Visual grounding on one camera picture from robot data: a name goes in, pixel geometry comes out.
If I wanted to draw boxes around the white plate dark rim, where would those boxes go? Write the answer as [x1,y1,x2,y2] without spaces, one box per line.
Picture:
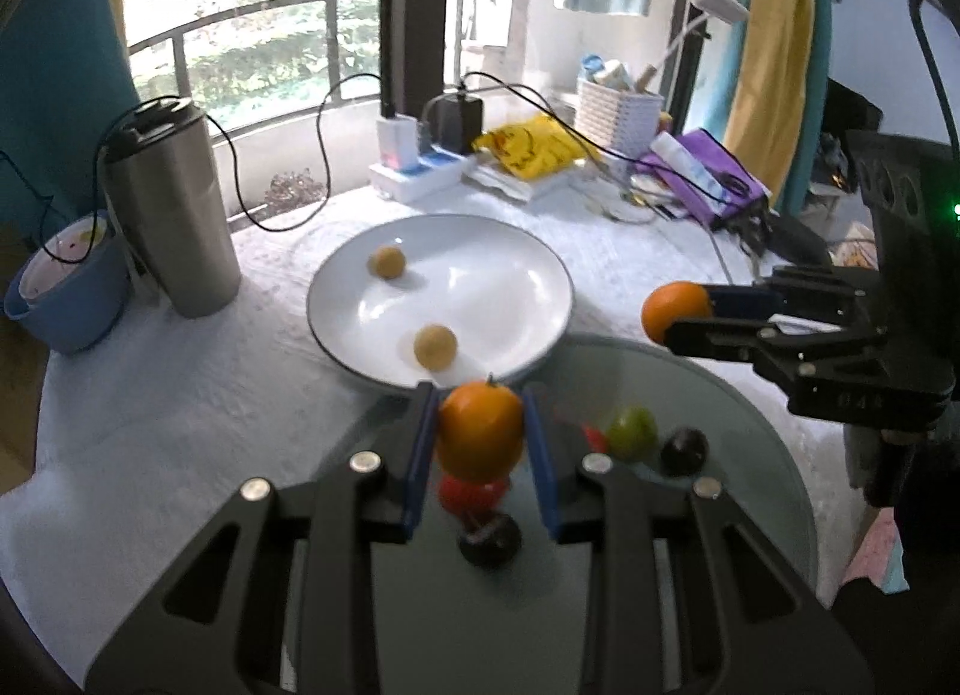
[306,214,574,393]

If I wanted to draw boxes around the orange tangerine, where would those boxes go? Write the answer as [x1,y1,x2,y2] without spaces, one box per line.
[434,380,524,484]
[641,281,713,344]

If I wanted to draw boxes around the white usb charger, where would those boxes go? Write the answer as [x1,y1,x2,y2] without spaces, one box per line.
[376,113,420,172]

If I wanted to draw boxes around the green lime fruit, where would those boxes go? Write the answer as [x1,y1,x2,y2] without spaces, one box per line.
[605,406,659,463]

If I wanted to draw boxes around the round grey placemat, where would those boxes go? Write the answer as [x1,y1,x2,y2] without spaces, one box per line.
[298,383,838,693]

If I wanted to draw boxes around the yellow small fruit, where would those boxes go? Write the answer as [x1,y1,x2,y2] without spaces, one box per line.
[368,245,407,281]
[413,323,459,372]

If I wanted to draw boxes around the white plastic basket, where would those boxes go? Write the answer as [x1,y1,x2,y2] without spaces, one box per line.
[574,80,664,159]

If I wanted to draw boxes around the yellow curtain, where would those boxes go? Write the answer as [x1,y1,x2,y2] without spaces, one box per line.
[724,0,815,197]

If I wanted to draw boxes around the red tomato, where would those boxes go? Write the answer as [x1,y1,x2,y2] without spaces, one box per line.
[438,474,511,518]
[583,425,608,453]

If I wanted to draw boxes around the black power adapter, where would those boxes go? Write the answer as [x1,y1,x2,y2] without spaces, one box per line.
[436,92,483,156]

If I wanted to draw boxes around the balcony railing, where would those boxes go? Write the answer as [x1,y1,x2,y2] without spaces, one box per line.
[127,0,497,135]

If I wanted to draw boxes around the stainless steel tumbler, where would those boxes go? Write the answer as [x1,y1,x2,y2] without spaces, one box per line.
[103,96,241,318]

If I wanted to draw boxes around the dark plum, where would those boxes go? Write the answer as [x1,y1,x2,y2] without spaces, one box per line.
[659,427,709,477]
[457,512,523,571]

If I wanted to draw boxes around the white power strip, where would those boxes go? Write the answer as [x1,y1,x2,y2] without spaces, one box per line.
[370,148,475,204]

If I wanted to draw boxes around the white desk lamp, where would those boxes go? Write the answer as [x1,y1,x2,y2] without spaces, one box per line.
[636,0,750,92]

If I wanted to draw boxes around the purple pouch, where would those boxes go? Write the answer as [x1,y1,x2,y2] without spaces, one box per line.
[638,128,770,229]

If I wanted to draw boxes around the teal curtain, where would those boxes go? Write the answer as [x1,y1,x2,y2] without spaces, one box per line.
[2,0,139,234]

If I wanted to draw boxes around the yellow plastic bag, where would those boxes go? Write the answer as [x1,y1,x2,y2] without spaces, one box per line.
[472,113,599,182]

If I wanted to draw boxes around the blue plastic bowl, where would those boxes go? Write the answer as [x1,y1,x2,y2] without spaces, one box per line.
[3,211,130,354]

